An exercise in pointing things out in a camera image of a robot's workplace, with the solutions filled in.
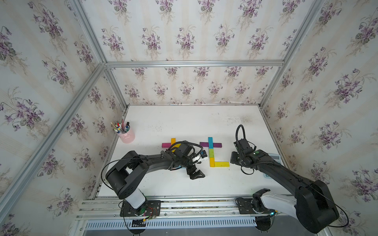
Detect magenta block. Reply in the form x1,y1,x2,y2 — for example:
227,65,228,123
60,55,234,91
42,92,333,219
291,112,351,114
161,143,171,148

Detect light blue calculator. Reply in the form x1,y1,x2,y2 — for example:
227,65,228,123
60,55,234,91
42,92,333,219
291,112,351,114
268,153,282,163

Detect purple block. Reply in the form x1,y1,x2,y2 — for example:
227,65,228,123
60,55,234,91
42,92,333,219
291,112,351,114
200,142,209,148
213,143,222,148

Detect yellow-orange block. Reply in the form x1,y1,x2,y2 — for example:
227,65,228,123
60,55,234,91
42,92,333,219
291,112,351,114
209,157,215,167

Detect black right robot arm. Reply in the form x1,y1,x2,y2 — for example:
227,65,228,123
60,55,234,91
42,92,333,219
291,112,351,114
230,138,339,234

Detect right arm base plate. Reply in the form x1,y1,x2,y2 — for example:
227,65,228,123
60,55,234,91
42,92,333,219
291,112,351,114
235,197,277,215

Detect aluminium front rail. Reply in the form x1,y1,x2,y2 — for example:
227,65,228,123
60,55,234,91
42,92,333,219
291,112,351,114
75,195,321,221

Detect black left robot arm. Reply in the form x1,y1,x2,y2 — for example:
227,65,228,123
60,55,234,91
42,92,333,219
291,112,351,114
101,141,208,210

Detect pink pen cup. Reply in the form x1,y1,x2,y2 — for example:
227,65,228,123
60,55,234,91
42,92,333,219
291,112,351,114
118,129,135,144

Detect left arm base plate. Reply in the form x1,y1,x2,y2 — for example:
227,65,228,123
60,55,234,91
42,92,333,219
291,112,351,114
120,200,161,218

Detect yellow long block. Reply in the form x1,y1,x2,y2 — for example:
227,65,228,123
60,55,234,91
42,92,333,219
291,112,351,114
214,161,230,168

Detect teal long block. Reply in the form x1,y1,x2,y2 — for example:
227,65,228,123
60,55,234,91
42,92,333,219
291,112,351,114
208,137,214,149

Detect pens in cup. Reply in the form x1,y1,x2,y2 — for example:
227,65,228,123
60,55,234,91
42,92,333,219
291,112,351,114
111,116,131,134

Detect lime green block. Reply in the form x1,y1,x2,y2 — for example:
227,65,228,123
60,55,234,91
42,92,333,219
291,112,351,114
209,148,215,158

